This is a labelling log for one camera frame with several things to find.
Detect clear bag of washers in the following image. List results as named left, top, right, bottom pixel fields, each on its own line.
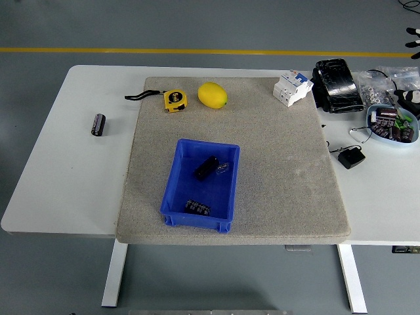
left=357, top=70, right=400, bottom=109

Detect black floor cable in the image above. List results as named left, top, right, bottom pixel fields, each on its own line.
left=398, top=0, right=420, bottom=14

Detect black wrapped pouch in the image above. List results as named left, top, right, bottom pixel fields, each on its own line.
left=310, top=58, right=366, bottom=114

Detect black power adapter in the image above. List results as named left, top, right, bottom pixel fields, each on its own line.
left=398, top=100, right=420, bottom=116

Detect green plastic pieces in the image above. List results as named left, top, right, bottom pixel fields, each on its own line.
left=395, top=114, right=413, bottom=129

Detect thin black white wire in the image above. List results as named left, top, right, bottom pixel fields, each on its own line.
left=348, top=125, right=375, bottom=144

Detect yellow tape measure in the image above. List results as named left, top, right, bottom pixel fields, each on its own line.
left=124, top=89, right=190, bottom=114

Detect thin black cable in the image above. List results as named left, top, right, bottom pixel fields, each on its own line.
left=367, top=68, right=404, bottom=99

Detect small black plug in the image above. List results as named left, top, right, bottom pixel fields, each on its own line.
left=327, top=140, right=367, bottom=170

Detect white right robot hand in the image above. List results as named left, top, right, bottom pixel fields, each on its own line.
left=393, top=28, right=420, bottom=108

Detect white table leg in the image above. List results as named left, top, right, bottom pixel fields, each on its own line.
left=100, top=242, right=129, bottom=308
left=337, top=244, right=368, bottom=314

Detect yellow lemon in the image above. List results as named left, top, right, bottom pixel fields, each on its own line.
left=197, top=81, right=228, bottom=109

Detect light blue bowl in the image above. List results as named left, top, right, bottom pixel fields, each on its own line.
left=366, top=104, right=420, bottom=147

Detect blue plastic box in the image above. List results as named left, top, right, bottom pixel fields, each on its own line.
left=159, top=138, right=242, bottom=233

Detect white blue circuit breaker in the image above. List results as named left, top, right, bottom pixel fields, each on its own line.
left=272, top=69, right=314, bottom=108

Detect grey-brown mat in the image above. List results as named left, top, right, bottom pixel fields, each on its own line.
left=116, top=76, right=352, bottom=246

